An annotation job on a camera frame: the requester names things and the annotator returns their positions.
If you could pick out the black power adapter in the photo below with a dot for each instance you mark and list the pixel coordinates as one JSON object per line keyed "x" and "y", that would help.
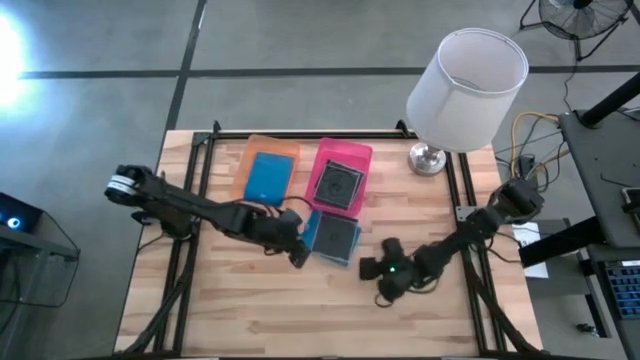
{"x": 526, "y": 165}

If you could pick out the pink translucent plastic bin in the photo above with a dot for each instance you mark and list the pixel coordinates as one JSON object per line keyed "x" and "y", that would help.
{"x": 345, "y": 149}

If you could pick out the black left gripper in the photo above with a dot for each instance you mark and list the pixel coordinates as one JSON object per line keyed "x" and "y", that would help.
{"x": 282, "y": 232}

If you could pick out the small black floor object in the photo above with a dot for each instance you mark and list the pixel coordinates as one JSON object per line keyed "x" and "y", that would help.
{"x": 585, "y": 328}

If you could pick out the black device blue light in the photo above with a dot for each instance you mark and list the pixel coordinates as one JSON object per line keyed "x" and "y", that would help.
{"x": 17, "y": 212}

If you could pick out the blue plastic media case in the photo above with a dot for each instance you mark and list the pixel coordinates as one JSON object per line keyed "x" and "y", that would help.
{"x": 270, "y": 177}
{"x": 310, "y": 232}

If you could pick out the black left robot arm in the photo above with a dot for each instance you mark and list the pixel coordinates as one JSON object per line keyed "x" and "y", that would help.
{"x": 200, "y": 207}

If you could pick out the backlit keyboard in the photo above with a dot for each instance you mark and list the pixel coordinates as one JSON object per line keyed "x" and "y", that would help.
{"x": 625, "y": 292}

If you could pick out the black pole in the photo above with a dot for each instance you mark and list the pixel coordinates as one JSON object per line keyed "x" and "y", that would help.
{"x": 612, "y": 100}

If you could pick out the grey desk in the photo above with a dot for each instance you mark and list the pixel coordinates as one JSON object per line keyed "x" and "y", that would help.
{"x": 600, "y": 175}

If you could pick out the white shade table lamp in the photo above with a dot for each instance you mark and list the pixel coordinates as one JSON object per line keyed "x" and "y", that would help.
{"x": 465, "y": 100}

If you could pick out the black desk support bar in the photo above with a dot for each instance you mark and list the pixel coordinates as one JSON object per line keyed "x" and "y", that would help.
{"x": 555, "y": 245}

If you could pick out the white paper sheet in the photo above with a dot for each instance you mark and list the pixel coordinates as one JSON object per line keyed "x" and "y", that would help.
{"x": 530, "y": 235}

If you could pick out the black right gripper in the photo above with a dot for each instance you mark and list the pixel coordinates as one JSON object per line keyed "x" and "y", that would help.
{"x": 400, "y": 272}

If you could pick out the orange translucent plastic bin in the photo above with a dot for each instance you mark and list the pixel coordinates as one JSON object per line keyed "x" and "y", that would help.
{"x": 265, "y": 144}

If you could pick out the black metal table frame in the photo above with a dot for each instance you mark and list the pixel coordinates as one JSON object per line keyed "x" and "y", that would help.
{"x": 310, "y": 135}

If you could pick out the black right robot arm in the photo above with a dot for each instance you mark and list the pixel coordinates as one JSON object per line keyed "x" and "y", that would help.
{"x": 475, "y": 225}

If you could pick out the black floor fan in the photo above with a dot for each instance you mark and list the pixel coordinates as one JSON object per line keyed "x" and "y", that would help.
{"x": 585, "y": 25}

